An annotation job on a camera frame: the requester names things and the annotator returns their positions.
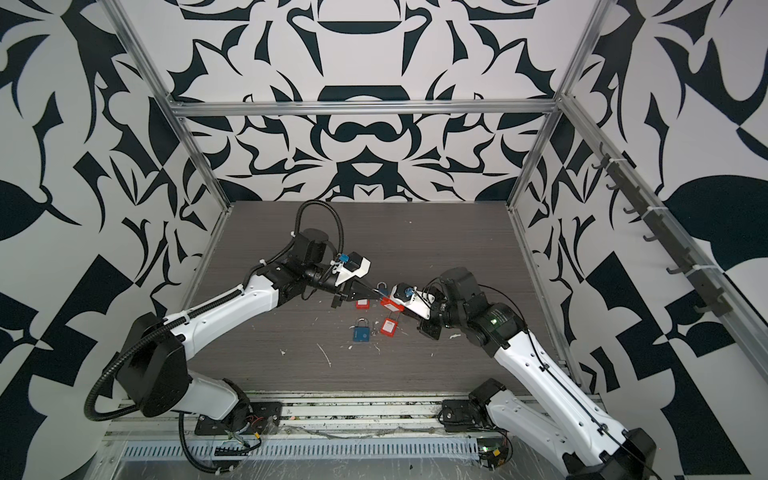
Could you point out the black hook rail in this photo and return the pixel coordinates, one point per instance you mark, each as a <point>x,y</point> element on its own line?
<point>665,230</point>

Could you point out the aluminium frame crossbar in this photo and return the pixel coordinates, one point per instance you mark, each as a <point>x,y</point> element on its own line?
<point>370,107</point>

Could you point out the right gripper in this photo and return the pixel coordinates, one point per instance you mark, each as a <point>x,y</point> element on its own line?
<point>431,329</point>

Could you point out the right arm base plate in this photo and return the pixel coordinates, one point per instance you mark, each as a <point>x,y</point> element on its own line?
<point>468,415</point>

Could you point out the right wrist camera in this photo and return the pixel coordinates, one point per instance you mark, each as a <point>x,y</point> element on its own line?
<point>411,301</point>

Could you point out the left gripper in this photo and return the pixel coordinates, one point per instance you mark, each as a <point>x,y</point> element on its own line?
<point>349,293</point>

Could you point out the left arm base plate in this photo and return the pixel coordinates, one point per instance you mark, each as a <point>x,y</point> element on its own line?
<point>259,417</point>

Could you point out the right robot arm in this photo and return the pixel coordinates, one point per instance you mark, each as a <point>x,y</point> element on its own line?
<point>570,430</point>

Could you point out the blue padlock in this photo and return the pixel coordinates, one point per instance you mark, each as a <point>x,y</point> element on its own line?
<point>361,332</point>

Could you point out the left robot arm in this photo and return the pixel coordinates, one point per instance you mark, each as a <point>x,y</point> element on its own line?
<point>155,372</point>

